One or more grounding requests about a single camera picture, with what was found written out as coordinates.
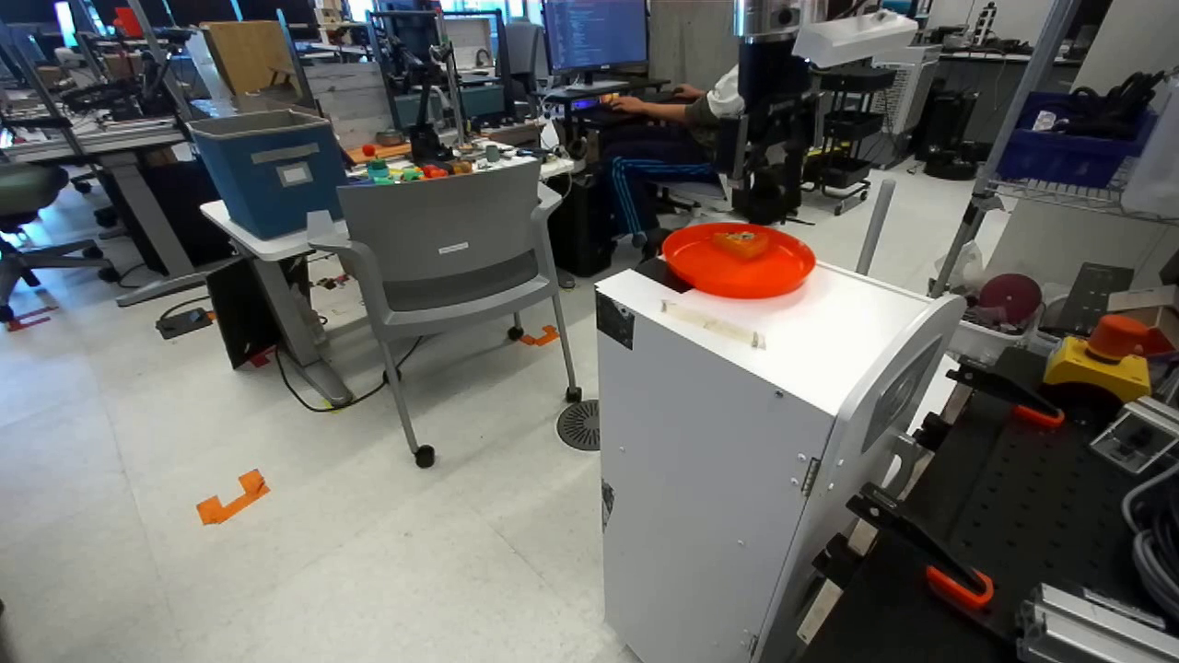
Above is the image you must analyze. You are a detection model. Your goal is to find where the yellow red emergency stop button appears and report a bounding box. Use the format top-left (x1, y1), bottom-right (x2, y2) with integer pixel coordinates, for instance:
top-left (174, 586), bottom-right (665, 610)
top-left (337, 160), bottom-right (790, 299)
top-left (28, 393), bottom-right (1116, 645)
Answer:
top-left (1042, 313), bottom-right (1171, 400)

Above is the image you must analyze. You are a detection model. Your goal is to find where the computer monitor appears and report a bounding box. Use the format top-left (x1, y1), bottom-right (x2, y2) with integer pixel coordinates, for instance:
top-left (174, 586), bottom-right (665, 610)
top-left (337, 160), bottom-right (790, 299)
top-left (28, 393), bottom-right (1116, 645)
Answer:
top-left (542, 0), bottom-right (650, 74)

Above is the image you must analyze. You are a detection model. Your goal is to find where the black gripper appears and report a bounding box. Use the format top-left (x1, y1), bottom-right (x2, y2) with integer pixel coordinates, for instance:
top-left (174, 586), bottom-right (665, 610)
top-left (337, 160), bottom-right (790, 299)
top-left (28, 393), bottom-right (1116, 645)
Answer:
top-left (732, 28), bottom-right (814, 224)

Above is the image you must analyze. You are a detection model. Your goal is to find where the toy pizza slice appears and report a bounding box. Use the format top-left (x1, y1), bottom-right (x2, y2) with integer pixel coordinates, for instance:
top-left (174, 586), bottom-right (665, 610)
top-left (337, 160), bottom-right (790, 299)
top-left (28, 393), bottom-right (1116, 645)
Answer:
top-left (714, 224), bottom-right (771, 262)

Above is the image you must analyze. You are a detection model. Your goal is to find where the blue storage bin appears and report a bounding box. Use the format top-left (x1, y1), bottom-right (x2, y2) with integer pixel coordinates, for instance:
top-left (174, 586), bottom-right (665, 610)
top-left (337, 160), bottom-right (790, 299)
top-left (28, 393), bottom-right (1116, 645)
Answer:
top-left (192, 109), bottom-right (347, 240)

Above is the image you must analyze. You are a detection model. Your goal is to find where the white desk table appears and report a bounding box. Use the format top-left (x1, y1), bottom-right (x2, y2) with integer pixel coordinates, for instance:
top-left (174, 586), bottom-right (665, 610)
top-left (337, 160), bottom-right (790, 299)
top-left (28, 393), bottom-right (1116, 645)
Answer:
top-left (197, 151), bottom-right (583, 408)

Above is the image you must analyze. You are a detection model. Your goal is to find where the seated person white hoodie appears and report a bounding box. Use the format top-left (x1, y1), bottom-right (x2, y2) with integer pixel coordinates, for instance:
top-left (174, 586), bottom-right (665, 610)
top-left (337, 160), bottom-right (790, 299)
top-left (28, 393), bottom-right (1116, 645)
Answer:
top-left (600, 65), bottom-right (744, 240)

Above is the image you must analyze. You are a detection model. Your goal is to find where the white cabinet box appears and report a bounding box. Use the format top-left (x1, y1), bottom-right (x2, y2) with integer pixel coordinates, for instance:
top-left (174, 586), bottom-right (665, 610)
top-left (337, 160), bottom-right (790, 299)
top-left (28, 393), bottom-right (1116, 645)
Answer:
top-left (597, 265), bottom-right (967, 663)

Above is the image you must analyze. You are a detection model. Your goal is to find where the black perforated breadboard table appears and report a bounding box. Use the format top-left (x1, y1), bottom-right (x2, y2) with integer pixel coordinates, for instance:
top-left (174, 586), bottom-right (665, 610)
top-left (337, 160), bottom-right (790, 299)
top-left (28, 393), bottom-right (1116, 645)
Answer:
top-left (793, 351), bottom-right (1176, 663)

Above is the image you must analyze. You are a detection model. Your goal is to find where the black orange clamp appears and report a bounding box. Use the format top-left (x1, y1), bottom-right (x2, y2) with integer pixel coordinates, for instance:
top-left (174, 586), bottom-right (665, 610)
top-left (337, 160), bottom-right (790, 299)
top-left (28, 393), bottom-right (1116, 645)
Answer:
top-left (847, 483), bottom-right (998, 615)
top-left (950, 358), bottom-right (1065, 431)

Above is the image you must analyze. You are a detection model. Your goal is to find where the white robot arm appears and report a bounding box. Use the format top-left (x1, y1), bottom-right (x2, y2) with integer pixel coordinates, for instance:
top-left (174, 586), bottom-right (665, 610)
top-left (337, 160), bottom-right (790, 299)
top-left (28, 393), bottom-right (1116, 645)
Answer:
top-left (730, 0), bottom-right (918, 224)

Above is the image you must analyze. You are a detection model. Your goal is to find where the grey plastic chair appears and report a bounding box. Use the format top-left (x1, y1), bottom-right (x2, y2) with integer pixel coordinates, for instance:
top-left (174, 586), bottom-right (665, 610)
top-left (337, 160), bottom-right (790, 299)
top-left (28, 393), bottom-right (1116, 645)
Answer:
top-left (312, 160), bottom-right (583, 469)

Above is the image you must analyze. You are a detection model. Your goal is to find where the orange plastic plate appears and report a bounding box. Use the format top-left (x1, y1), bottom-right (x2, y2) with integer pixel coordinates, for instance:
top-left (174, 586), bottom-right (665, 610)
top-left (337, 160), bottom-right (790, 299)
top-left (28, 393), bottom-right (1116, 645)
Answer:
top-left (660, 221), bottom-right (817, 299)

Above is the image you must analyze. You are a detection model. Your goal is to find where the grey metal pole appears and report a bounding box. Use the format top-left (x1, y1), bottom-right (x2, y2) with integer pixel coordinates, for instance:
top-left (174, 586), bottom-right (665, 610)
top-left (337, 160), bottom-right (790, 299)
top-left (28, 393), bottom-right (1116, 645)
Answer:
top-left (856, 177), bottom-right (896, 275)

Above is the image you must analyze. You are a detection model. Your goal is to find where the masking tape strip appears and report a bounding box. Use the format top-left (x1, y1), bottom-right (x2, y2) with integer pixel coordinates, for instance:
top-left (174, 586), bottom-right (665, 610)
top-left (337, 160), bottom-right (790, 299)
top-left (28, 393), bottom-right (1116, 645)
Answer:
top-left (660, 299), bottom-right (766, 351)

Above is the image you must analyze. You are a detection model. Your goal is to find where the black orange clamp left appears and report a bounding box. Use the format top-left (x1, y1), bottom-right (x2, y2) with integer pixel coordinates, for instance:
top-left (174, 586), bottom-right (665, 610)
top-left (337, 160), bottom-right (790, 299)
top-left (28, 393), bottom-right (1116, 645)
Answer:
top-left (847, 483), bottom-right (998, 615)

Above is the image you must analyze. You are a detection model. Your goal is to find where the black orange clamp right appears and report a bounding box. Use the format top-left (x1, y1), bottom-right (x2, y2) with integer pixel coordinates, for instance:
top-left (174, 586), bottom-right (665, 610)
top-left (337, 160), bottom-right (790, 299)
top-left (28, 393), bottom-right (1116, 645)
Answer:
top-left (950, 358), bottom-right (1065, 431)

